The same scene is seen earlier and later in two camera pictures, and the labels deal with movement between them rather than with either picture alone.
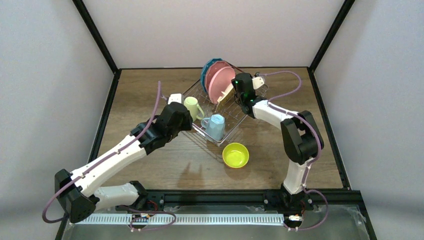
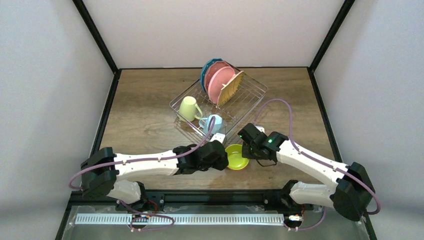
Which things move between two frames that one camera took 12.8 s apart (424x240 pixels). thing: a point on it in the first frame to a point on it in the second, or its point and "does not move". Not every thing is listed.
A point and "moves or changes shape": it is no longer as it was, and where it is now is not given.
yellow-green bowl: (235, 155) does not move
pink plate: (219, 80) does not move
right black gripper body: (240, 84) to (247, 136)
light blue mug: (214, 126) moves or changes shape
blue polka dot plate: (204, 69) does not move
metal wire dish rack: (216, 122) does not move
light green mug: (191, 103) does not move
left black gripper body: (185, 114) to (218, 156)
